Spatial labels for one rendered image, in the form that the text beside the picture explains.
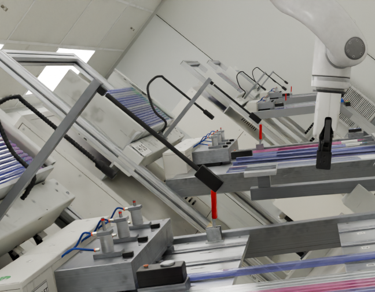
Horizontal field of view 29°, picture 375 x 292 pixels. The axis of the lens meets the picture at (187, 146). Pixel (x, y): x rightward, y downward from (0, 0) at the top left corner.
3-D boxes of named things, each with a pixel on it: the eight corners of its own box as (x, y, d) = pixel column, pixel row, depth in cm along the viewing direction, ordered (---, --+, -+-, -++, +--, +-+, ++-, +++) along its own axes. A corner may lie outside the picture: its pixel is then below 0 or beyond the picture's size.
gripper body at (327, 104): (312, 85, 167) (308, 134, 168) (313, 85, 157) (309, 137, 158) (345, 87, 166) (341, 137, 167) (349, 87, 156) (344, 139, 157)
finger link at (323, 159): (318, 138, 162) (315, 168, 162) (319, 139, 159) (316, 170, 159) (333, 139, 161) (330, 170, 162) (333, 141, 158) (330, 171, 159)
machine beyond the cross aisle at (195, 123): (405, 145, 637) (236, 11, 648) (419, 156, 556) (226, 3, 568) (305, 260, 662) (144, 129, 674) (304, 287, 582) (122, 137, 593)
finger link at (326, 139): (326, 106, 160) (323, 124, 164) (325, 131, 154) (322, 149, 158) (331, 107, 159) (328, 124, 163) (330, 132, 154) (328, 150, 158)
